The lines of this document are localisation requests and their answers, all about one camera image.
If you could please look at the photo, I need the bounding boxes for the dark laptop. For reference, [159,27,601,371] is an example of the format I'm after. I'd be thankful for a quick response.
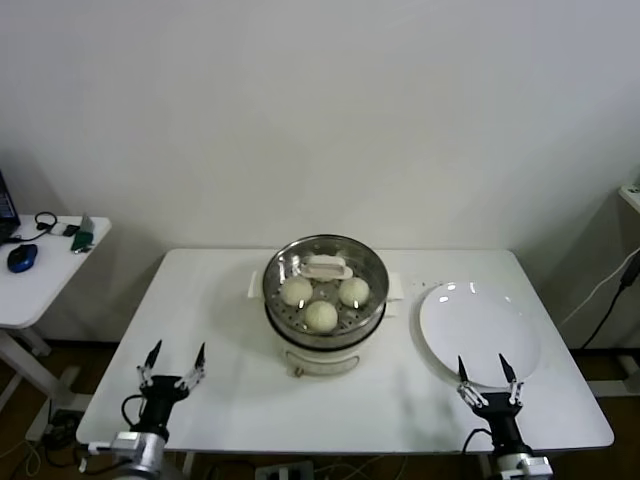
[0,172,22,244]

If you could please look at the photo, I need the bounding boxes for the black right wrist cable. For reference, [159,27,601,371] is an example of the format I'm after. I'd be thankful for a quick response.
[462,427,495,457]

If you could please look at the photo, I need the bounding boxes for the black floor cables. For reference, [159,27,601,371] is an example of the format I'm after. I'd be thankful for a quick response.
[42,407,96,469]

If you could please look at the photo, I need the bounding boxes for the white wall cable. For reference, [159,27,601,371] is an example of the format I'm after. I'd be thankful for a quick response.
[557,244,640,326]

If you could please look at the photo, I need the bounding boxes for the blue computer mouse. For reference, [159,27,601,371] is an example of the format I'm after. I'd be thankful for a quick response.
[6,243,40,274]

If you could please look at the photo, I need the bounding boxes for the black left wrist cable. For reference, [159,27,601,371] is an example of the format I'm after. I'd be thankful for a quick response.
[121,393,147,430]

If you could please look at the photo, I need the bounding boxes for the green and grey gadget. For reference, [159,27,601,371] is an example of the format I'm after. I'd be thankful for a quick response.
[70,214,97,255]

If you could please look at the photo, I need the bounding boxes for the white electric cooking pot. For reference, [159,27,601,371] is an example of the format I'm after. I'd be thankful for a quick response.
[247,269,404,377]

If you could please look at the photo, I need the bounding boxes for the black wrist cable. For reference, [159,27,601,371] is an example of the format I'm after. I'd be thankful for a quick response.
[462,427,495,457]
[121,393,147,430]

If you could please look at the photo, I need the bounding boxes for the glass lid with white handle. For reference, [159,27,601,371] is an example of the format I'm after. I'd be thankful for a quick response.
[262,233,390,329]

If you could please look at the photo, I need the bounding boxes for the perforated stainless steel steamer basket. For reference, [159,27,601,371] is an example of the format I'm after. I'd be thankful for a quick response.
[260,233,390,347]

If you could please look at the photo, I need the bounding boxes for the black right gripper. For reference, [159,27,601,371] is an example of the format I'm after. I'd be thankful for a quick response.
[456,352,525,454]

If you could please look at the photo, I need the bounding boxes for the black power cable with adapter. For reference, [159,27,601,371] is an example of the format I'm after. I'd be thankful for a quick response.
[582,259,639,349]

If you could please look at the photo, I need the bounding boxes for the white floor power strip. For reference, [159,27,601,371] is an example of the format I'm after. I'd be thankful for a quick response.
[254,459,315,480]

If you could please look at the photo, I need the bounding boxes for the large white plate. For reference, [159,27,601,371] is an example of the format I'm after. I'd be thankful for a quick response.
[410,281,542,389]

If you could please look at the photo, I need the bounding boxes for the white desk foot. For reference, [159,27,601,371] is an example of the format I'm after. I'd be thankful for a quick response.
[584,352,640,397]

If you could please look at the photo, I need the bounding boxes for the white side table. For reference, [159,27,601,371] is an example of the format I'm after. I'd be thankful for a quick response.
[0,215,112,444]

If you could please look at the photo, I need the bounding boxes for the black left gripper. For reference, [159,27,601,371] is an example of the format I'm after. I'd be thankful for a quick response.
[137,339,208,434]

